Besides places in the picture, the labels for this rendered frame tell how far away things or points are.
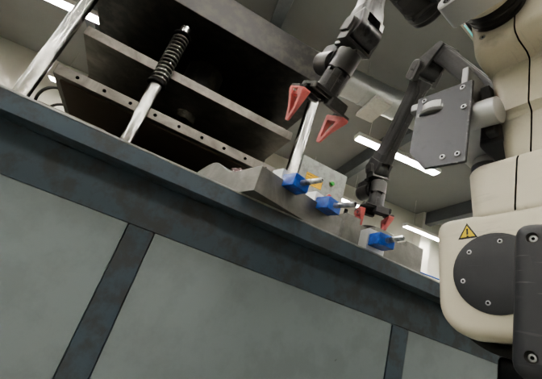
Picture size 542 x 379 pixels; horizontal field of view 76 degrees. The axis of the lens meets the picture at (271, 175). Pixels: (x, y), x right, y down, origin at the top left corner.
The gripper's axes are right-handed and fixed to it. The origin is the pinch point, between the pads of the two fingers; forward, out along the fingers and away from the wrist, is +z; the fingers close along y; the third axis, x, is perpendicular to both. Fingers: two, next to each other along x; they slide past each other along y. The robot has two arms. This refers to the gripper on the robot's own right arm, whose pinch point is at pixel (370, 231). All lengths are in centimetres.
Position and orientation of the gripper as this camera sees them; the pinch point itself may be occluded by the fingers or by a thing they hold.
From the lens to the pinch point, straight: 127.0
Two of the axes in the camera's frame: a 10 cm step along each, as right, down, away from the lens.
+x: 1.2, -3.9, -9.1
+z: -2.8, 8.7, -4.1
